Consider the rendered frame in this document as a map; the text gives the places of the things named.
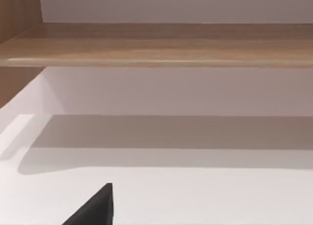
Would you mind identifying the wooden open shelf unit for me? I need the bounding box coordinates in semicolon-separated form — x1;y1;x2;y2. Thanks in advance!
0;0;313;109

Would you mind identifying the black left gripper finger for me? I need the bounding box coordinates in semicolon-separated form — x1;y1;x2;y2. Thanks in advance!
61;182;114;225

